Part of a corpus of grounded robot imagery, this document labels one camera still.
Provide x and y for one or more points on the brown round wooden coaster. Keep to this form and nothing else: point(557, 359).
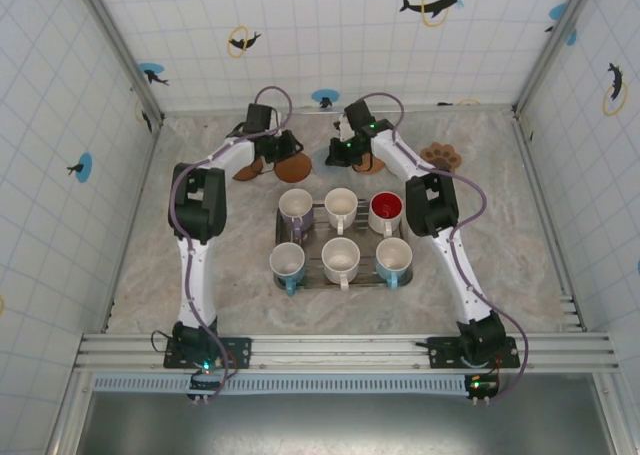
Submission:
point(295, 172)

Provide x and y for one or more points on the light brown coaster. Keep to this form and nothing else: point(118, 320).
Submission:
point(242, 174)

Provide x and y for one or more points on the cream ceramic cup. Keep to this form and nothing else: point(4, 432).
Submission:
point(340, 257)
point(341, 202)

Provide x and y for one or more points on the purple ceramic cup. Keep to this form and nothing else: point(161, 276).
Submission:
point(295, 205)

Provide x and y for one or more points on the white cup with red inside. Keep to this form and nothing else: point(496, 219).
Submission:
point(386, 206)

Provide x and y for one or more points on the teal flower print cup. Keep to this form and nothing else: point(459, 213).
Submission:
point(287, 260)

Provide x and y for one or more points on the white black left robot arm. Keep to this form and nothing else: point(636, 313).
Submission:
point(200, 210)

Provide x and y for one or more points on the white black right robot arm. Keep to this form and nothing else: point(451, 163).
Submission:
point(430, 205)

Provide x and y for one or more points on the paw shaped cork coaster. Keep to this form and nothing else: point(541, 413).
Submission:
point(440, 157)

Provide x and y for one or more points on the light blue ceramic cup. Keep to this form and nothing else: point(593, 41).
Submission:
point(393, 255)

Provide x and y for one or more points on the penguin on blue circle sticker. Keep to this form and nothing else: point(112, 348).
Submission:
point(322, 95)

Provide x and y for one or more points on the metal tray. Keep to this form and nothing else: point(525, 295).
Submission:
point(367, 261)

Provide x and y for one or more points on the shark on blue circle sticker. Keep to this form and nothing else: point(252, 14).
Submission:
point(150, 70)

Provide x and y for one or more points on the fish on blue oval sticker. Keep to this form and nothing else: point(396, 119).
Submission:
point(86, 167)

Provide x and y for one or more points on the blue patch sticker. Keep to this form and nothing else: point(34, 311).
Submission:
point(557, 11)

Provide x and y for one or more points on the grey metal panel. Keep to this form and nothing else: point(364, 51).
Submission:
point(350, 425)

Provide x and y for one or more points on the aluminium back rail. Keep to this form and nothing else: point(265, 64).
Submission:
point(225, 111)

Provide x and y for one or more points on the aluminium side rail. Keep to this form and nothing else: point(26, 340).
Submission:
point(549, 225)
point(133, 225)

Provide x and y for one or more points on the aluminium corner post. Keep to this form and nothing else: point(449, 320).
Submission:
point(539, 75)
point(122, 55)

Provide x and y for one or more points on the aluminium front rail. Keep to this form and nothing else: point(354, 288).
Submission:
point(340, 350)

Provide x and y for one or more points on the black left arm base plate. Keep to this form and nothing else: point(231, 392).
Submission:
point(240, 350)

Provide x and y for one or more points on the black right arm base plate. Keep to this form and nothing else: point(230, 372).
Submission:
point(442, 350)

